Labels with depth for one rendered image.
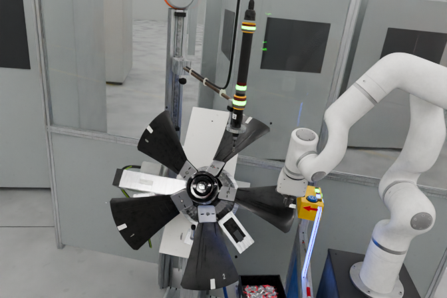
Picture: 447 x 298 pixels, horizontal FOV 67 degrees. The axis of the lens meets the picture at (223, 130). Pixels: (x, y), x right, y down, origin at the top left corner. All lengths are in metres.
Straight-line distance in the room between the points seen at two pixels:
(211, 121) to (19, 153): 2.24
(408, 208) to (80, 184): 2.00
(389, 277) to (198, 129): 0.98
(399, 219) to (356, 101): 0.40
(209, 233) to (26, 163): 2.49
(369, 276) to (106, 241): 1.86
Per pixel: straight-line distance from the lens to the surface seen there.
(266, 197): 1.31
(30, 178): 3.60
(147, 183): 1.49
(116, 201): 1.34
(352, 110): 1.06
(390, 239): 1.31
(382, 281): 1.42
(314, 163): 1.03
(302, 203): 1.58
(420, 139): 1.18
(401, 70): 1.07
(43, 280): 2.75
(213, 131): 1.62
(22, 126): 3.39
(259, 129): 1.34
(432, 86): 1.09
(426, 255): 2.50
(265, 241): 2.33
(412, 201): 1.21
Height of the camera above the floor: 1.88
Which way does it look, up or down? 22 degrees down
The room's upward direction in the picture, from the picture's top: 6 degrees clockwise
